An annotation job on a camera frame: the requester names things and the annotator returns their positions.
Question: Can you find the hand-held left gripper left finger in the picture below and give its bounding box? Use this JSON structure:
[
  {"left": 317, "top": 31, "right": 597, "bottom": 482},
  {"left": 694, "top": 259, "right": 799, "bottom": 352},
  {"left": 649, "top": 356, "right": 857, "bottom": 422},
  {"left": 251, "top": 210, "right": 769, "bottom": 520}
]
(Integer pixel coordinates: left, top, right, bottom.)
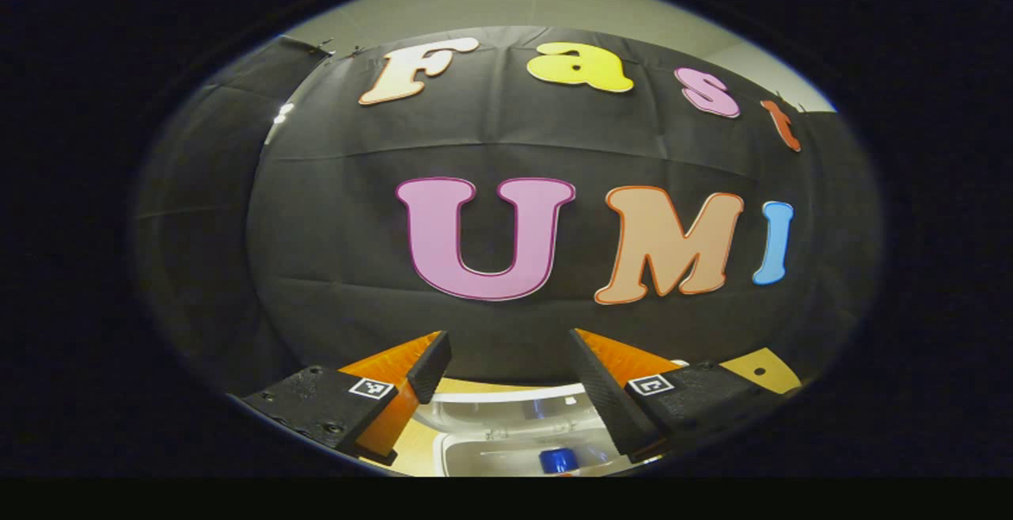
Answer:
[{"left": 241, "top": 331, "right": 453, "bottom": 465}]

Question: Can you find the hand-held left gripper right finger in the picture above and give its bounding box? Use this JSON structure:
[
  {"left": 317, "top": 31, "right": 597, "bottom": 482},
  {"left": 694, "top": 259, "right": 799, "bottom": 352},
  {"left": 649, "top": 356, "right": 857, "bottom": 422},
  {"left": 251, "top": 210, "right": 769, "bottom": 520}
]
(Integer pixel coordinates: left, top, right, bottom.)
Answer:
[{"left": 567, "top": 328, "right": 780, "bottom": 464}]

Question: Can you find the white desktop garbage bin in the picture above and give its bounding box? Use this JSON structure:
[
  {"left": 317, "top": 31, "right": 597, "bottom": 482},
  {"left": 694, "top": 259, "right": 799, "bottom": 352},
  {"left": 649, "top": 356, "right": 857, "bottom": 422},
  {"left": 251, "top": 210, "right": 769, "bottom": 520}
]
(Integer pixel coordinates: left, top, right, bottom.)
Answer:
[{"left": 412, "top": 359, "right": 689, "bottom": 477}]

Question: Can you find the wooden desktop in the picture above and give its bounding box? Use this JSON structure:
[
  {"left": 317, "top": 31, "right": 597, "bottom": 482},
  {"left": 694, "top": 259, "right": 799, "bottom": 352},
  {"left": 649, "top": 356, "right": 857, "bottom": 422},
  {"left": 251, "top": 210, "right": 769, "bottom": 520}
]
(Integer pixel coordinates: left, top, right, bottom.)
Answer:
[{"left": 360, "top": 347, "right": 802, "bottom": 477}]

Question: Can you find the black backdrop cloth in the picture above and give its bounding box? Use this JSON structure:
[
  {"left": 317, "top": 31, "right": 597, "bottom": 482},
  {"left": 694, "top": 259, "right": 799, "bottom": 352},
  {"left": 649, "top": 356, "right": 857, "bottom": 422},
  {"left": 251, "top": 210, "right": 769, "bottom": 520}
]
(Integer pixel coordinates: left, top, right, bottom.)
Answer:
[{"left": 131, "top": 25, "right": 883, "bottom": 394}]

